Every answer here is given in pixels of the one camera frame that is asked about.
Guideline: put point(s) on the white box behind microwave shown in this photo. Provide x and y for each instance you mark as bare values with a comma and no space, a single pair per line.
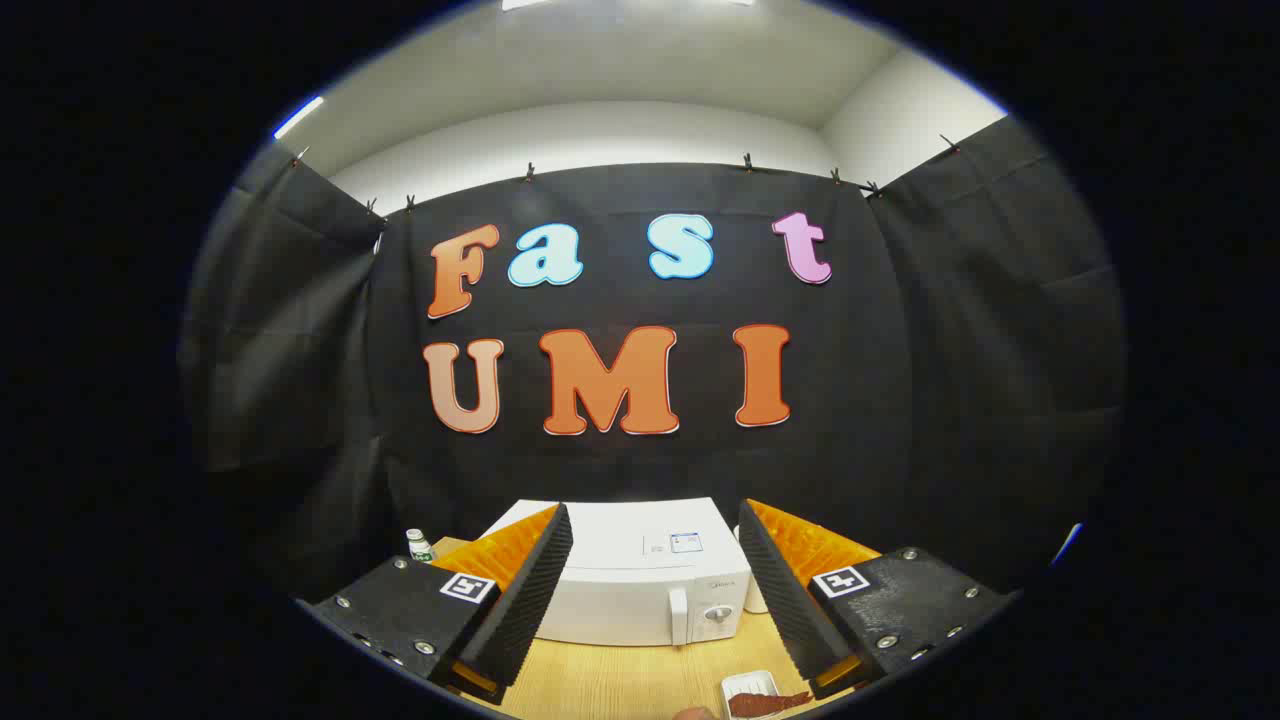
756,597

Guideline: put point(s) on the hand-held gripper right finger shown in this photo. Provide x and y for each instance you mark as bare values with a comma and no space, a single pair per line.
785,605

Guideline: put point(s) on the red meat piece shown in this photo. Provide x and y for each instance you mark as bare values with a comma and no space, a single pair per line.
765,704

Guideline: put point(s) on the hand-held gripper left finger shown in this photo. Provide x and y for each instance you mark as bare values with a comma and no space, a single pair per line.
535,600

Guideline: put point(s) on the white microwave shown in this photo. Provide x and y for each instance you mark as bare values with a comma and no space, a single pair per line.
630,590

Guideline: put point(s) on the ceiling light strip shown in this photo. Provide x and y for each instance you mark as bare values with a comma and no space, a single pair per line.
522,3
298,117

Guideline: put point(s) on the white bottle with green label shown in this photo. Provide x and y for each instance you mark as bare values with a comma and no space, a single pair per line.
419,546

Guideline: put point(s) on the white rectangular dish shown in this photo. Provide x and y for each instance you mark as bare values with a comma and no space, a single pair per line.
748,683

